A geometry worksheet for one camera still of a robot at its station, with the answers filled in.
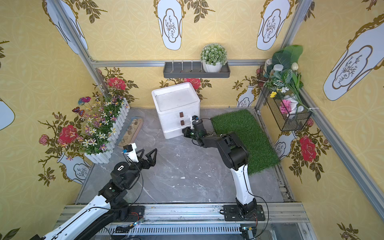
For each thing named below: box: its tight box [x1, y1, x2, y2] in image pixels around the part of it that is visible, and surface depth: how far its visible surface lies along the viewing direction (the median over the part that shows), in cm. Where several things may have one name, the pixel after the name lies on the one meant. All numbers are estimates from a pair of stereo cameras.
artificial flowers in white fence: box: [72, 93, 131, 164], surface depth 89 cm
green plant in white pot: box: [200, 43, 228, 73], surface depth 76 cm
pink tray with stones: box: [117, 116, 144, 146], surface depth 105 cm
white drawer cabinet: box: [151, 82, 201, 140], surface depth 97 cm
